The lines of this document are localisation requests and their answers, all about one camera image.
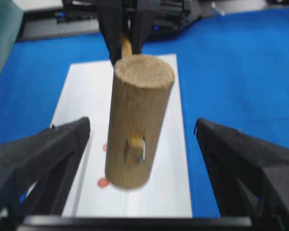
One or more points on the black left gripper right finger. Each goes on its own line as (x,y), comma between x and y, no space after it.
(249,176)

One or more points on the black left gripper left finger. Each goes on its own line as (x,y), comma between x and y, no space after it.
(37,172)

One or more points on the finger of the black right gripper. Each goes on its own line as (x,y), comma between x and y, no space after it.
(142,22)
(110,25)

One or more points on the wooden mallet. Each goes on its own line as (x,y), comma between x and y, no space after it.
(141,89)

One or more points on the large white foam board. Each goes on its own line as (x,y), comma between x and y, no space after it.
(87,92)

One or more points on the blue table mat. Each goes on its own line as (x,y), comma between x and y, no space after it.
(234,70)

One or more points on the black aluminium frame rail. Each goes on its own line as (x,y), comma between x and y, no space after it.
(54,23)

